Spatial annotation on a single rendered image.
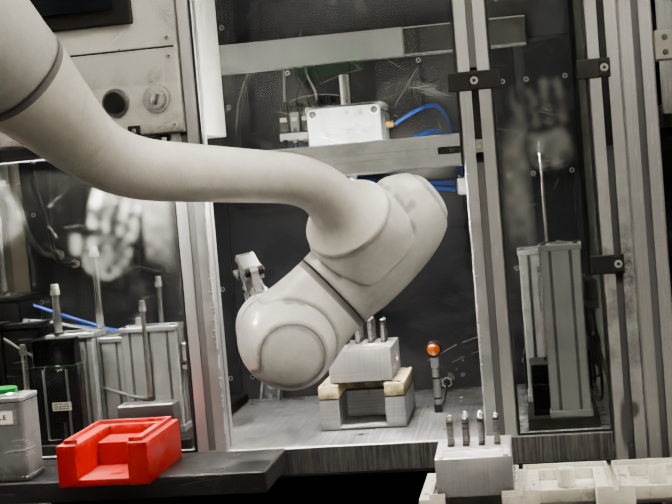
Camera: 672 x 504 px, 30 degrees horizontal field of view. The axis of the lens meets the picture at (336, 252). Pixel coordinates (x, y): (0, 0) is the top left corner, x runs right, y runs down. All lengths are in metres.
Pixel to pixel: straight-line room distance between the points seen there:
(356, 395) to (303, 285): 0.60
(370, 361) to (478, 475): 0.38
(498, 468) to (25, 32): 0.81
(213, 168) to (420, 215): 0.27
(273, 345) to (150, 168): 0.26
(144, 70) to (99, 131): 0.65
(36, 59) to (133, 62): 0.73
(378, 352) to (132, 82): 0.54
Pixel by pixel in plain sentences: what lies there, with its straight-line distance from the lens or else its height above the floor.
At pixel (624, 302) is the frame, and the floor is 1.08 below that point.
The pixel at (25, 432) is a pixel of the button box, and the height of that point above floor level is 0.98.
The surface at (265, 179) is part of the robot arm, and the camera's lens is 1.28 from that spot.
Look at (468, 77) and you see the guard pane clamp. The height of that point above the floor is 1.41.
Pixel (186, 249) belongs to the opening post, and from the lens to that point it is 1.81.
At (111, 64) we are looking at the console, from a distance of 1.83.
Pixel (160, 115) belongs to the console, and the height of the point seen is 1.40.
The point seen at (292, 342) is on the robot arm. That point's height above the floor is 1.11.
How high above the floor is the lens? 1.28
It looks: 3 degrees down
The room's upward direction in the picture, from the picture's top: 5 degrees counter-clockwise
